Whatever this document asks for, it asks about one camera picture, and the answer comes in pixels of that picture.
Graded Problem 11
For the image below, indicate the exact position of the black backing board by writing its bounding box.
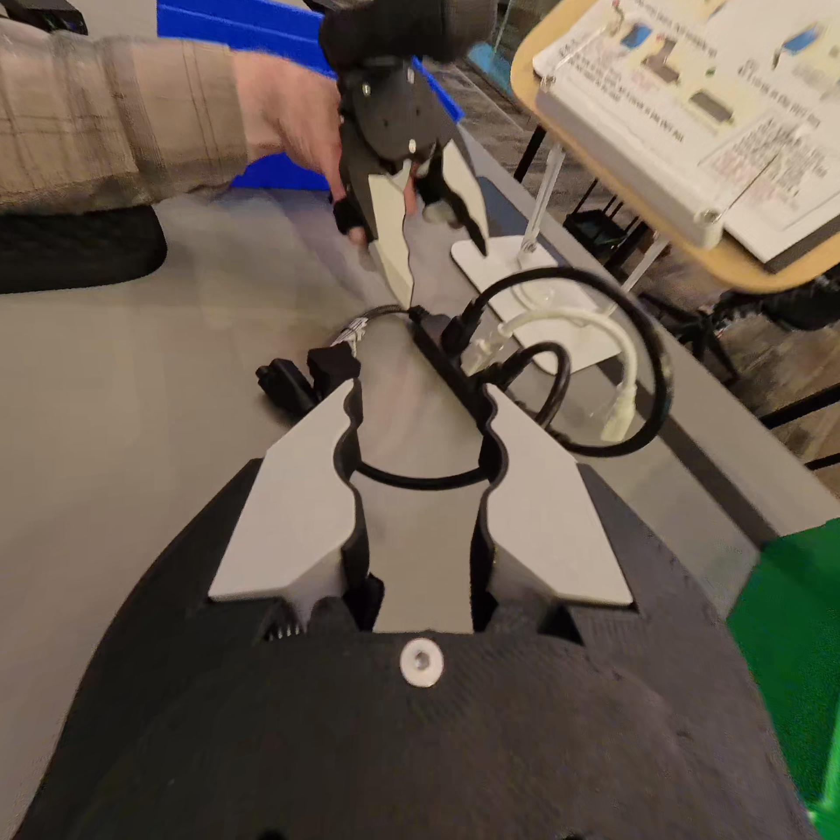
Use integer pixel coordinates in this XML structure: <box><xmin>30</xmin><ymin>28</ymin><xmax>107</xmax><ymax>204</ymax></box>
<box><xmin>761</xmin><ymin>215</ymin><xmax>840</xmax><ymax>275</ymax></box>

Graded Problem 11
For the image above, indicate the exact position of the white power plug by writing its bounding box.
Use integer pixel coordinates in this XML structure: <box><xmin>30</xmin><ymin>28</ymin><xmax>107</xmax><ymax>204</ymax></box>
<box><xmin>462</xmin><ymin>322</ymin><xmax>513</xmax><ymax>375</ymax></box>

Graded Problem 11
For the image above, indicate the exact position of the white cord connector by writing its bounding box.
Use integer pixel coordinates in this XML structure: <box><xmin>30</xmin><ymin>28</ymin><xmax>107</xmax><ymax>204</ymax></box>
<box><xmin>600</xmin><ymin>384</ymin><xmax>639</xmax><ymax>442</ymax></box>

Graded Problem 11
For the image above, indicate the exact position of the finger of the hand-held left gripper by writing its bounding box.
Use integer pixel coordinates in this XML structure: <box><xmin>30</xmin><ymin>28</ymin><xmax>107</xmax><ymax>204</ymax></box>
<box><xmin>440</xmin><ymin>140</ymin><xmax>491</xmax><ymax>258</ymax></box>
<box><xmin>366</xmin><ymin>172</ymin><xmax>417</xmax><ymax>311</ymax></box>

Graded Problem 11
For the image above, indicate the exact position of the green plastic bin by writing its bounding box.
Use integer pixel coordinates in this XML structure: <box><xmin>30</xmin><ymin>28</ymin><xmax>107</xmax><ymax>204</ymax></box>
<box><xmin>725</xmin><ymin>518</ymin><xmax>840</xmax><ymax>840</ymax></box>

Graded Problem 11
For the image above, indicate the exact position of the person's left forearm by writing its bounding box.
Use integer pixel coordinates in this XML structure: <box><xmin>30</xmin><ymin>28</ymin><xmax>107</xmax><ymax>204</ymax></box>
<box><xmin>0</xmin><ymin>29</ymin><xmax>249</xmax><ymax>216</ymax></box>

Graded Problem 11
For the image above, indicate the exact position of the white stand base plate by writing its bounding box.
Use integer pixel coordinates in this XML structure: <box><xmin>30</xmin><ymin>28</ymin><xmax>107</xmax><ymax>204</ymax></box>
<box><xmin>451</xmin><ymin>238</ymin><xmax>624</xmax><ymax>375</ymax></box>

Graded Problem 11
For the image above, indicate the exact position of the blue plastic bin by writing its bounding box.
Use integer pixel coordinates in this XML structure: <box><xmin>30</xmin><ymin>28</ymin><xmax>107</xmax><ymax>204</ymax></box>
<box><xmin>156</xmin><ymin>0</ymin><xmax>463</xmax><ymax>193</ymax></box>

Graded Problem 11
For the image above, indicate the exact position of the black cord connector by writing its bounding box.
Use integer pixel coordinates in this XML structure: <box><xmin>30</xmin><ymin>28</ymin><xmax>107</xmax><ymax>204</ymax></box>
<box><xmin>256</xmin><ymin>357</ymin><xmax>319</xmax><ymax>416</ymax></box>

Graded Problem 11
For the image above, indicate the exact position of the wooden document board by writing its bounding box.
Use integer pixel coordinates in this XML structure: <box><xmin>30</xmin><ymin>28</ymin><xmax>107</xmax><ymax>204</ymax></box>
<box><xmin>511</xmin><ymin>0</ymin><xmax>840</xmax><ymax>294</ymax></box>

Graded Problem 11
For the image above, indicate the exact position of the black power strip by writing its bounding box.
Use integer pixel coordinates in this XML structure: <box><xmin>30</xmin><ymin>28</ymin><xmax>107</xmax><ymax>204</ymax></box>
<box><xmin>410</xmin><ymin>308</ymin><xmax>496</xmax><ymax>427</ymax></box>

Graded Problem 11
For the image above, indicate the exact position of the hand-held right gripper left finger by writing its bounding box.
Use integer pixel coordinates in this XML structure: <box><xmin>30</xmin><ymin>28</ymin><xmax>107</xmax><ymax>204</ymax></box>
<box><xmin>209</xmin><ymin>379</ymin><xmax>386</xmax><ymax>631</ymax></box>

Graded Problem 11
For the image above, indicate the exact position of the black power cord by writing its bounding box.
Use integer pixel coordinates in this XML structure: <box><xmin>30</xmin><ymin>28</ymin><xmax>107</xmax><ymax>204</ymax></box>
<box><xmin>469</xmin><ymin>266</ymin><xmax>670</xmax><ymax>458</ymax></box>
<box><xmin>354</xmin><ymin>341</ymin><xmax>572</xmax><ymax>490</ymax></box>

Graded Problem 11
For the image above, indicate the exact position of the white power cord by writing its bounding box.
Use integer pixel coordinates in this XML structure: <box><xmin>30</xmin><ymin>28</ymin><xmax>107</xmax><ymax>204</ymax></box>
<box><xmin>499</xmin><ymin>307</ymin><xmax>641</xmax><ymax>408</ymax></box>

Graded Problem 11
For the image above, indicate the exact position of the black flat strip plug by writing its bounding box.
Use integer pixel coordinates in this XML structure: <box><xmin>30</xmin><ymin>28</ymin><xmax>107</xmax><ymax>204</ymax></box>
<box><xmin>307</xmin><ymin>346</ymin><xmax>363</xmax><ymax>395</ymax></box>

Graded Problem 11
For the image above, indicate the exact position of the person's left hand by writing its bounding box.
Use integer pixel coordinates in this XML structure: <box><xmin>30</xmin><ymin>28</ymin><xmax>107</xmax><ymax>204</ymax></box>
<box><xmin>233</xmin><ymin>52</ymin><xmax>345</xmax><ymax>198</ymax></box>

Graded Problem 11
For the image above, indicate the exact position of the white page holder ledge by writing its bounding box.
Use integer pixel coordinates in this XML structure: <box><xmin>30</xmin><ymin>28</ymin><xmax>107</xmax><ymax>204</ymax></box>
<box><xmin>535</xmin><ymin>85</ymin><xmax>726</xmax><ymax>250</ymax></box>

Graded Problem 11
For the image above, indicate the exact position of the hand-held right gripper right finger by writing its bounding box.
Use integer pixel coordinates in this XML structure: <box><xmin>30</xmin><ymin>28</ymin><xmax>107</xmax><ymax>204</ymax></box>
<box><xmin>471</xmin><ymin>384</ymin><xmax>636</xmax><ymax>632</ymax></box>

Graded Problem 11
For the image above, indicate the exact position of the black metal frame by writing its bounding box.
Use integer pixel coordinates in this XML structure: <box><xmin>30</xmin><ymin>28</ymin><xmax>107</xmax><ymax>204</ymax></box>
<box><xmin>563</xmin><ymin>197</ymin><xmax>660</xmax><ymax>270</ymax></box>

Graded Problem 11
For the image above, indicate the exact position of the black braided strip cable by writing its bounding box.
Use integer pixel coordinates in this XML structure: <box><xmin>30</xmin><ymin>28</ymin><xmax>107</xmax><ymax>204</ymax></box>
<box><xmin>357</xmin><ymin>304</ymin><xmax>427</xmax><ymax>326</ymax></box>

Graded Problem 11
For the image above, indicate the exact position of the glass railing panel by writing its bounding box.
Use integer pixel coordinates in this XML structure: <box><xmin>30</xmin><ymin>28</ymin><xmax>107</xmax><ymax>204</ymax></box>
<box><xmin>462</xmin><ymin>0</ymin><xmax>526</xmax><ymax>93</ymax></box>

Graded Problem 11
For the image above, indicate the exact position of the black device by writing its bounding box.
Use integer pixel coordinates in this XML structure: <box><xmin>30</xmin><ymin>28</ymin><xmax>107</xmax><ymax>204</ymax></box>
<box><xmin>0</xmin><ymin>0</ymin><xmax>89</xmax><ymax>35</ymax></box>

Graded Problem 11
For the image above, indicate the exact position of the black chair base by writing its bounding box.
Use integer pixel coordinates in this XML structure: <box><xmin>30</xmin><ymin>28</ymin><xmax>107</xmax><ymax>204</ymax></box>
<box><xmin>643</xmin><ymin>292</ymin><xmax>742</xmax><ymax>385</ymax></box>

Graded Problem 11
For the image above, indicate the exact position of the black mesh pad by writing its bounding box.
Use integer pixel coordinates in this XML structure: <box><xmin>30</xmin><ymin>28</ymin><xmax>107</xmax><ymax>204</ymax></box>
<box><xmin>0</xmin><ymin>206</ymin><xmax>168</xmax><ymax>296</ymax></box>

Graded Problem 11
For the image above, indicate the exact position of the black power plug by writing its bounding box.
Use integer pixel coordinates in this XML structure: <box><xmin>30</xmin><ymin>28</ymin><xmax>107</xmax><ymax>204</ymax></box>
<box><xmin>472</xmin><ymin>354</ymin><xmax>532</xmax><ymax>391</ymax></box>
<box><xmin>441</xmin><ymin>298</ymin><xmax>487</xmax><ymax>355</ymax></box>

